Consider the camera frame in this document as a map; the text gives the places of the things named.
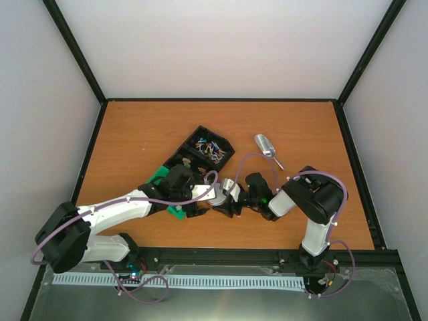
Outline metal jar lid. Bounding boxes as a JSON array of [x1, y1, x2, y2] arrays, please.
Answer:
[[207, 194, 227, 207]]

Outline green plastic bin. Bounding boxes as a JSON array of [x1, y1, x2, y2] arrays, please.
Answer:
[[147, 165, 186, 220]]

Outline black popsicle candy bin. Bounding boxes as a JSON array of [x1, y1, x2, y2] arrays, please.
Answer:
[[163, 148, 215, 179]]

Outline black lollipop bin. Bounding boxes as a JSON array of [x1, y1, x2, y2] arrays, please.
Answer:
[[182, 126, 235, 172]]

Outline metal scoop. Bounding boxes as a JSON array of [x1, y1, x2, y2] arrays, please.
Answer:
[[254, 134, 285, 171]]

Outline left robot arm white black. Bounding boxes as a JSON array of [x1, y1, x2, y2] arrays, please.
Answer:
[[30, 165, 218, 274]]

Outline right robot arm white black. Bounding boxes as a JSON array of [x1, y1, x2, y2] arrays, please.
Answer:
[[208, 166, 348, 271]]

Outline black frame rail front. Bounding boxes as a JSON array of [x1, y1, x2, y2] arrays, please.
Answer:
[[43, 245, 308, 270]]

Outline light blue cable duct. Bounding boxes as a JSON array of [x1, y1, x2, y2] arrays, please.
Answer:
[[51, 272, 305, 292]]

